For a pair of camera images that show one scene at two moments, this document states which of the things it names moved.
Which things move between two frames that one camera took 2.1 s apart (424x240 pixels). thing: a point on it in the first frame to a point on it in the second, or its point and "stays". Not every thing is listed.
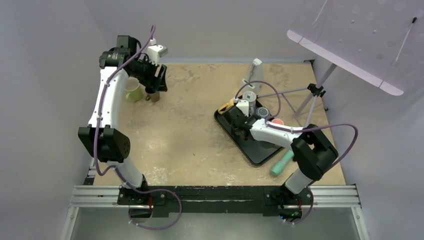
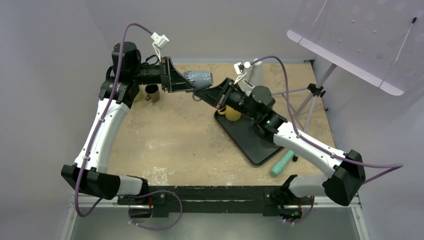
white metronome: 254,73 stays
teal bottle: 278,166 stays
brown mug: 154,97 stays
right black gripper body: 234,130 to 231,97
